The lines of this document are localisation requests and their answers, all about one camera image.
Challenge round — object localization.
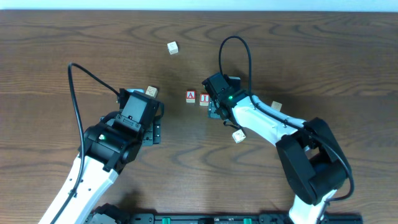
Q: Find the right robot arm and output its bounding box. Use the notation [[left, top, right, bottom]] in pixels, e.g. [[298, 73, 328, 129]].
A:
[[208, 90, 354, 223]]

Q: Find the red letter I wooden block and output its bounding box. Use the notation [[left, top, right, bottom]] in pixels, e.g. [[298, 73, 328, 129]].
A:
[[200, 93, 210, 106]]

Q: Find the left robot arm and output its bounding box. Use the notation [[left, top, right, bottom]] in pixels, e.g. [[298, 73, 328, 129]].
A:
[[39, 111, 138, 224]]

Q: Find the red letter A wooden block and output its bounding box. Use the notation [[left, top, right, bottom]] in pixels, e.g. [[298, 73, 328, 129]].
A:
[[185, 90, 196, 103]]

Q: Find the tilted wooden block red dot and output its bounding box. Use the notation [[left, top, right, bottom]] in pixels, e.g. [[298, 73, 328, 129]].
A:
[[232, 129, 246, 144]]

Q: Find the black camera cable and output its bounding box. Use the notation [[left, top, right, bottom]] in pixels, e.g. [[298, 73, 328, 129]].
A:
[[49, 62, 121, 224], [218, 35, 355, 218]]

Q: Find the black right camera cable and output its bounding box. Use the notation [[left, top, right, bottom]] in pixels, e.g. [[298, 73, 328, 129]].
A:
[[218, 35, 355, 218]]

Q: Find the plain wooden block far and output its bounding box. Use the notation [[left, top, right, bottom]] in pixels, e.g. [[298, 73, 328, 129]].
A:
[[167, 42, 179, 55]]

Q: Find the green-edged animal picture wooden block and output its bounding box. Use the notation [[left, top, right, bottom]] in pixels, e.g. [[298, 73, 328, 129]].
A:
[[146, 86, 158, 98]]

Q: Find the plain engraved wooden block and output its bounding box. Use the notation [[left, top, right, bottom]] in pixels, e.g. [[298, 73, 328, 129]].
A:
[[271, 101, 282, 111]]

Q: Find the black left camera cable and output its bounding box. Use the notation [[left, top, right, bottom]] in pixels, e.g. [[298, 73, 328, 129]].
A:
[[49, 62, 121, 224]]

